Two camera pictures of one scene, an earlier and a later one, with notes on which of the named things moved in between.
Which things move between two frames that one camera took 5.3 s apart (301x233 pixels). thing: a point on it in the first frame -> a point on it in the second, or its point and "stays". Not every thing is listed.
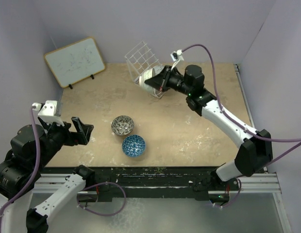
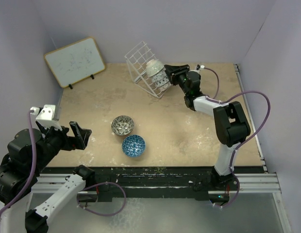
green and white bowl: (144, 76) -> (152, 66)
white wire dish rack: (140, 60) stays
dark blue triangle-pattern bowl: (133, 145) stays
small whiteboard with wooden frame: (75, 62) stays
